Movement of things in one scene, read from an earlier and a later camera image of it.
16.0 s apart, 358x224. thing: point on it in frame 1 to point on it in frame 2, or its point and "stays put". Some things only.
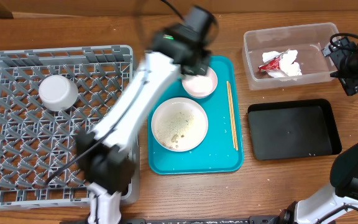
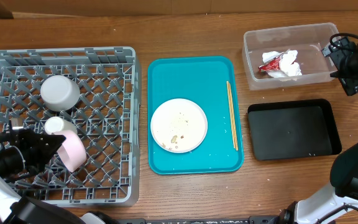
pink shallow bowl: (201, 86) to (72, 152)
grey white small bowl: (58, 93) stays put
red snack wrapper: (272, 65) stays put
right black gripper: (352, 83) stays put
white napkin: (287, 69) stays put
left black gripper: (200, 66) to (38, 145)
